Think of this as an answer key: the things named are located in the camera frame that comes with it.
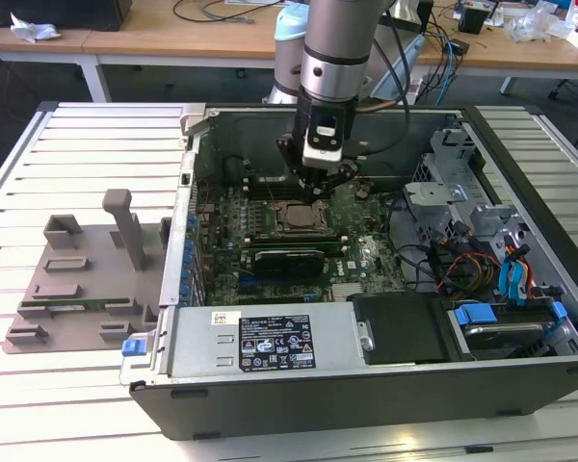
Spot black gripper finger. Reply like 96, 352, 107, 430
317, 161, 361, 197
276, 136, 319, 196

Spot CPU socket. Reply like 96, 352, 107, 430
272, 199, 331, 237

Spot green motherboard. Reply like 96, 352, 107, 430
192, 177, 410, 307

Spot silver metal drive cage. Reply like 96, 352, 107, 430
403, 127, 534, 251

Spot black graphics card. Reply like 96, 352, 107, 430
240, 247, 327, 280

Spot white power strip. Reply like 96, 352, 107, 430
403, 76, 424, 106

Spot silver chipset heatsink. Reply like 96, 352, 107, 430
330, 282, 363, 300

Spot long wooden desk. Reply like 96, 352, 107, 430
79, 0, 578, 97

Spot black plastic shroud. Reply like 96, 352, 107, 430
351, 293, 457, 366

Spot tall black box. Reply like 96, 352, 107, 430
416, 0, 435, 35

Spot hard disk in blue carrier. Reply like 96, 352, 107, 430
452, 301, 568, 361

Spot small black box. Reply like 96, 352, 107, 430
457, 4, 491, 36

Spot silver power supply unit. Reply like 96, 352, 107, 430
166, 305, 367, 381

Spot grey parts rack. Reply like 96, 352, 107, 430
2, 189, 174, 356

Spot black open PC case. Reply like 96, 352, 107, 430
118, 102, 578, 442

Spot green RAM stick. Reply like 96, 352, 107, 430
46, 296, 132, 313

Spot short wooden desk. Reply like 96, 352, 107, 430
0, 26, 113, 103

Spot clear plastic bags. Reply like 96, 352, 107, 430
508, 2, 575, 43

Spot large black box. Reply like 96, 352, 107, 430
0, 0, 132, 31

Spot crumpled white paper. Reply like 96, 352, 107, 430
9, 13, 63, 44

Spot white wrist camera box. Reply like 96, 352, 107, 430
302, 113, 345, 168

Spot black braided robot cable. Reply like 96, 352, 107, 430
358, 36, 413, 158

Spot thin blue cable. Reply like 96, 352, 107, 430
440, 28, 459, 105

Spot yellow and red wire bundle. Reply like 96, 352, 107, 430
435, 252, 500, 293

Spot blue flat data wire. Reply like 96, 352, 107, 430
499, 257, 530, 310

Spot orange data wire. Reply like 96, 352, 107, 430
505, 244, 537, 302

